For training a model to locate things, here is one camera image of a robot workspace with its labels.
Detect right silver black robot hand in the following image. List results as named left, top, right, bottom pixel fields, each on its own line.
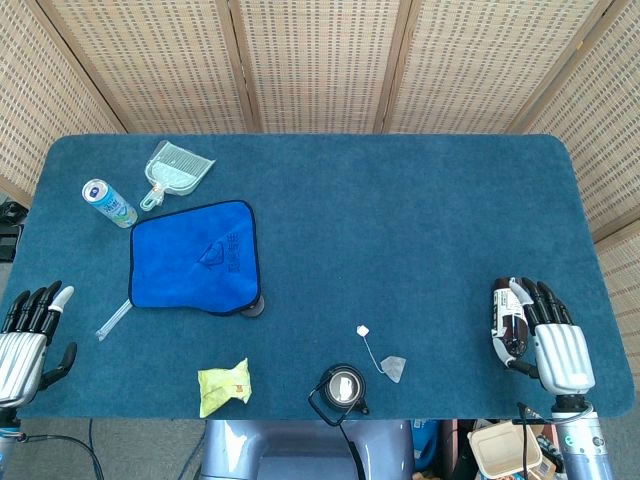
left=487, top=276, right=597, bottom=396

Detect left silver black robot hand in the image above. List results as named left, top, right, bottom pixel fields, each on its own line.
left=0, top=280, right=79, bottom=409

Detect tea bag with string tag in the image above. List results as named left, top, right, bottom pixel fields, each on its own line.
left=356, top=324, right=408, bottom=385

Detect blue bag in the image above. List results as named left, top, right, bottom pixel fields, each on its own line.
left=410, top=419, right=441, bottom=471

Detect brown bottle with white label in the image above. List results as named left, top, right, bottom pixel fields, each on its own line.
left=491, top=277, right=532, bottom=360

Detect clear wrapped straw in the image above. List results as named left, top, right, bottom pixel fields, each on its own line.
left=95, top=297, right=132, bottom=343

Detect beige food box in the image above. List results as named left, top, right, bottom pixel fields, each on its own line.
left=467, top=418, right=544, bottom=480

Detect black equipment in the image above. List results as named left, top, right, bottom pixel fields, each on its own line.
left=0, top=199, right=26, bottom=261

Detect light blue drink can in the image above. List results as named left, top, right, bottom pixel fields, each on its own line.
left=81, top=178, right=139, bottom=230

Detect blue microfiber cloth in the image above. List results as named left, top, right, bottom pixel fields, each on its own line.
left=128, top=199, right=265, bottom=317

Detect yellow-green snack packet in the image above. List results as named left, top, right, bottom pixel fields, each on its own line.
left=196, top=357, right=251, bottom=419

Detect teal carpet table mat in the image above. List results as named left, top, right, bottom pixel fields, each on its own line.
left=9, top=133, right=636, bottom=421

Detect round black disc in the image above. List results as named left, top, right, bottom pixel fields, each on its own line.
left=239, top=294, right=268, bottom=319

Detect pale green mini dustpan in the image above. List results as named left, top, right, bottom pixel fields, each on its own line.
left=139, top=139, right=218, bottom=211

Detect grey-blue robot torso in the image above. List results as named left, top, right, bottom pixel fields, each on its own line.
left=199, top=418, right=416, bottom=480

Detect woven wooden folding screen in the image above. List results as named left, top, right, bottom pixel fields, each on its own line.
left=0, top=0, right=640, bottom=401

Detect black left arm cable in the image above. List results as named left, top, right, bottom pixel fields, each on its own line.
left=14, top=419, right=104, bottom=480

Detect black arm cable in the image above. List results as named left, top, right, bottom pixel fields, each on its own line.
left=516, top=402, right=547, bottom=480
left=14, top=419, right=104, bottom=480

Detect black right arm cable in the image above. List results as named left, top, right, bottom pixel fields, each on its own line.
left=516, top=402, right=547, bottom=480

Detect black pot with liquid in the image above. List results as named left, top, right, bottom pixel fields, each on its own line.
left=308, top=363, right=371, bottom=427

